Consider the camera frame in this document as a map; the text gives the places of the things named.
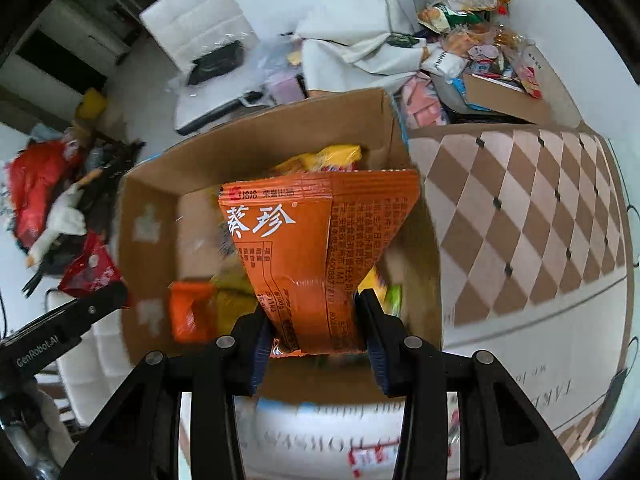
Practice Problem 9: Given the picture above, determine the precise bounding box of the cardboard box with blue print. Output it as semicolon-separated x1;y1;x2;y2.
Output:
116;87;445;403

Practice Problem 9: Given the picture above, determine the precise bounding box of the white padded chair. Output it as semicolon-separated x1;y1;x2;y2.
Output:
139;0;262;137

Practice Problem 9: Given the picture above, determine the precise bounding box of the pile of snack packets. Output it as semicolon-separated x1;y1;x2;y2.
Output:
394;0;545;128

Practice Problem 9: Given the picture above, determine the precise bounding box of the orange snack packet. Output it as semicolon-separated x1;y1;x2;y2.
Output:
218;168;421;357
168;281;219;343

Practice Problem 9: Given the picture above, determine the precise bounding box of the clear plastic bag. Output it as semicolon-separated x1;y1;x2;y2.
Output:
248;34;307;107

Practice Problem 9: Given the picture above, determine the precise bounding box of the white goose plush toy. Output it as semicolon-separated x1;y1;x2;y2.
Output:
27;169;107;269

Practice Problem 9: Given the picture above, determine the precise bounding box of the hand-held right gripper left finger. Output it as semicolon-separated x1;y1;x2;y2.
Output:
57;309;275;480

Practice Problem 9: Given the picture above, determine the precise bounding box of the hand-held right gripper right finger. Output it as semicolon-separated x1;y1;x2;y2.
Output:
354;289;582;480

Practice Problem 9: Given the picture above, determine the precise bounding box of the red triangular snack packet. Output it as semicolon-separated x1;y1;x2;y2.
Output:
57;232;124;299

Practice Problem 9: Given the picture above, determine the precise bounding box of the red plastic bag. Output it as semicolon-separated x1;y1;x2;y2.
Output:
9;142;77;247

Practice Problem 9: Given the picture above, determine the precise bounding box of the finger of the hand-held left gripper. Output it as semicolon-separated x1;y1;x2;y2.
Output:
67;282;130;329

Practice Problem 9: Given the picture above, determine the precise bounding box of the yellow bag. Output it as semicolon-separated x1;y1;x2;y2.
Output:
74;88;109;121

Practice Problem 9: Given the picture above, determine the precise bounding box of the small brown cardboard box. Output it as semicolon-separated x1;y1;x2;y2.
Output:
461;73;547;124

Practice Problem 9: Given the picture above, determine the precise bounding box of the black bag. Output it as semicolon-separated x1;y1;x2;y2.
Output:
186;41;247;87

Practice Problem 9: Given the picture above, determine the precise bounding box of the yellow snack packet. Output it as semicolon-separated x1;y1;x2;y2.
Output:
212;260;260;336

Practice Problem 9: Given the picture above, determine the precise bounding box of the white cloth bag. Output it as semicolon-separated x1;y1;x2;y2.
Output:
294;0;427;94

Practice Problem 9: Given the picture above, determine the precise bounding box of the black cable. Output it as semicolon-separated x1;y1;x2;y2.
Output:
589;334;640;442

